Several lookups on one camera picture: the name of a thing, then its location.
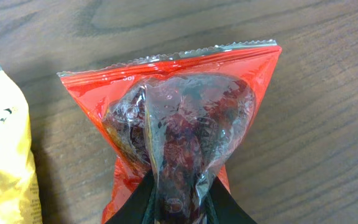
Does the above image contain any red dried fruit bag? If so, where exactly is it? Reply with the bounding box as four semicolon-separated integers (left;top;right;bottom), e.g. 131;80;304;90
59;40;282;223

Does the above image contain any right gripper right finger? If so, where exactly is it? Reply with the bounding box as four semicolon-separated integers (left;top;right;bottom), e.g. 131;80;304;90
204;178;257;224

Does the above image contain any yellow sunflower seed bag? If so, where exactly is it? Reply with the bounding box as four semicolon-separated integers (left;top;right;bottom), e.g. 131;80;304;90
0;66;42;223

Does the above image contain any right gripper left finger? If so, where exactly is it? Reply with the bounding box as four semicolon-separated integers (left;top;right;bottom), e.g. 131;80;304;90
104;171;154;224

